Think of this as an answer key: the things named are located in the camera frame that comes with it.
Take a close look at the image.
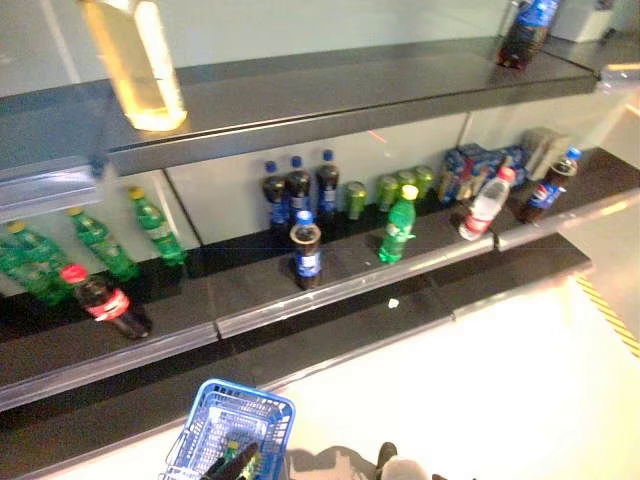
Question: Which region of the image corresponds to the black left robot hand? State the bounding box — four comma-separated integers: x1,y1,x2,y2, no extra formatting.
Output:
199,440,261,480

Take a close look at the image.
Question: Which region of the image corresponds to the blue plastic shopping basket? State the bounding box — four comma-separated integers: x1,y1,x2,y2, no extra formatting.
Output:
158,378,297,480

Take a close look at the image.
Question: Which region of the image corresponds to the large yellow drink bottle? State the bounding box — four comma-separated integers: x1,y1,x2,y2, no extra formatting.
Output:
79,0,189,132

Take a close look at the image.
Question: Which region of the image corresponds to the red label cola bottle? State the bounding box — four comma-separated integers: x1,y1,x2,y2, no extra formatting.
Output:
59,263,154,340

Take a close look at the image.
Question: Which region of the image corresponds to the black upper shelf board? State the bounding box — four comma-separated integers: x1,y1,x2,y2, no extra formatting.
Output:
102,37,599,176
542,34,640,96
0,94,111,224

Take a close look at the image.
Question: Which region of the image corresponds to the clear water bottle red cap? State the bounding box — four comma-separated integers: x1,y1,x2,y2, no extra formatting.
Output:
458,165,517,242

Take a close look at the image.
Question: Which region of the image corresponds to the blue cookie box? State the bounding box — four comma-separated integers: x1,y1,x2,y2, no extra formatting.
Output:
487,144,530,189
438,147,464,201
457,143,494,199

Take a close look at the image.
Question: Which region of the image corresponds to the yellow black hazard tape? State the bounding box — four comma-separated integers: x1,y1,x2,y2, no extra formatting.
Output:
574,274,640,359

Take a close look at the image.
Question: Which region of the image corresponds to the beige carton pack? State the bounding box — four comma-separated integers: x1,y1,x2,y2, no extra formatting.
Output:
522,127,571,181

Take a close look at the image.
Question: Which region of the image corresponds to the large blue label cola bottle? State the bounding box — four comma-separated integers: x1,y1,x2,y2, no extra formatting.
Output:
496,0,560,70

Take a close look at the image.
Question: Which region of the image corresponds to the white cardboard box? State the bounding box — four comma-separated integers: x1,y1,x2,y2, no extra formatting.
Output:
549,0,616,44

